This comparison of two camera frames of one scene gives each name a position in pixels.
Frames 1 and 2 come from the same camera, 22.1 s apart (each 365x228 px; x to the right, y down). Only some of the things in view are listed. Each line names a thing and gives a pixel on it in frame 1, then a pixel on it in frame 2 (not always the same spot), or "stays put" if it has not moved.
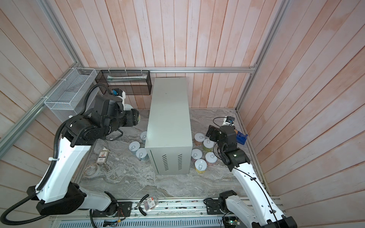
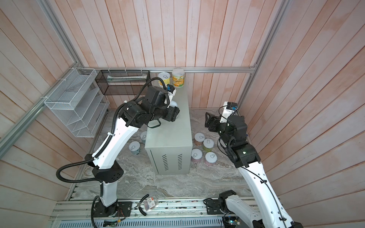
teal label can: x=141 y=154 to x=173 y=104
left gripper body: x=127 y=118 to x=168 y=113
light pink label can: x=196 y=153 stays put
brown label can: x=198 y=138 stays put
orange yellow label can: x=200 y=166 to x=178 y=77
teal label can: x=143 y=136 stays put
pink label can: x=211 y=158 stays put
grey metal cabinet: x=168 y=137 stays put
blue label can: x=133 y=146 stays put
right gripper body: x=216 y=136 to x=220 y=129
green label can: x=208 y=145 stays put
